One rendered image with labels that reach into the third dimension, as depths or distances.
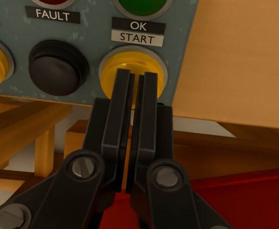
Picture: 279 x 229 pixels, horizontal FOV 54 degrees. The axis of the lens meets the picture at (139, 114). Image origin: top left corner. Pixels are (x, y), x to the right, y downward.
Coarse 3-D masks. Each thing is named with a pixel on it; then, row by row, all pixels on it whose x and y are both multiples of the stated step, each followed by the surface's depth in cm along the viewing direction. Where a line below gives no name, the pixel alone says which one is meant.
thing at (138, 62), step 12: (108, 60) 12; (120, 60) 12; (132, 60) 12; (144, 60) 12; (108, 72) 12; (132, 72) 12; (144, 72) 12; (156, 72) 12; (108, 84) 12; (108, 96) 13; (132, 96) 13; (132, 108) 13
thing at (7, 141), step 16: (0, 96) 98; (0, 112) 83; (16, 112) 66; (32, 112) 68; (48, 112) 77; (64, 112) 96; (0, 128) 51; (16, 128) 57; (32, 128) 66; (48, 128) 79; (0, 144) 51; (16, 144) 58; (48, 144) 85; (0, 160) 51; (48, 160) 87; (0, 176) 88; (16, 176) 89; (32, 176) 87; (48, 176) 88; (16, 192) 76
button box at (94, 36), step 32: (0, 0) 11; (32, 0) 11; (96, 0) 11; (192, 0) 10; (0, 32) 12; (32, 32) 12; (64, 32) 12; (96, 32) 12; (128, 32) 12; (160, 32) 11; (96, 64) 13; (160, 64) 12; (32, 96) 15; (64, 96) 14; (96, 96) 14; (160, 96) 14
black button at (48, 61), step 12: (48, 48) 12; (60, 48) 12; (36, 60) 12; (48, 60) 12; (60, 60) 12; (72, 60) 12; (36, 72) 12; (48, 72) 12; (60, 72) 12; (72, 72) 12; (36, 84) 12; (48, 84) 12; (60, 84) 12; (72, 84) 12
